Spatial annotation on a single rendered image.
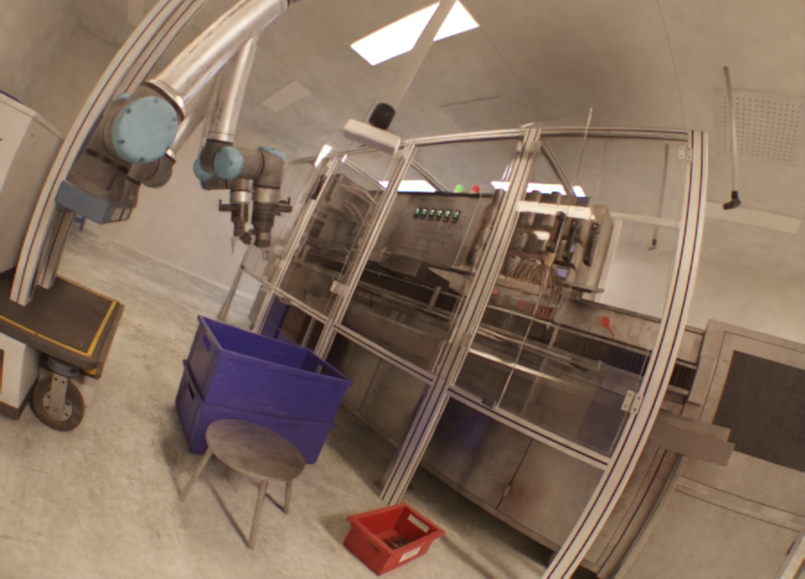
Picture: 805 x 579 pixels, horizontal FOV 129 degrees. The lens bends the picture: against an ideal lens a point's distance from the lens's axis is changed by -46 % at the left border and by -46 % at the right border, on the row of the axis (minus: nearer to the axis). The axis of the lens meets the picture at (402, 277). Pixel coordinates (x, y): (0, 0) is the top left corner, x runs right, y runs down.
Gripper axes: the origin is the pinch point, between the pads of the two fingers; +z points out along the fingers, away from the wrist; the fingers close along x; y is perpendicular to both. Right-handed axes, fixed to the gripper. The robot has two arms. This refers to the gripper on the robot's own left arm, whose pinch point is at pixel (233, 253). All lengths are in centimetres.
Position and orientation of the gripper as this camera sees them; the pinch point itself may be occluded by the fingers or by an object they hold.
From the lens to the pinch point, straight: 151.6
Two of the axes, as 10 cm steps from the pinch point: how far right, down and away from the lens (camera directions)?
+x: -5.2, 0.0, 8.5
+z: 0.2, 10.0, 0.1
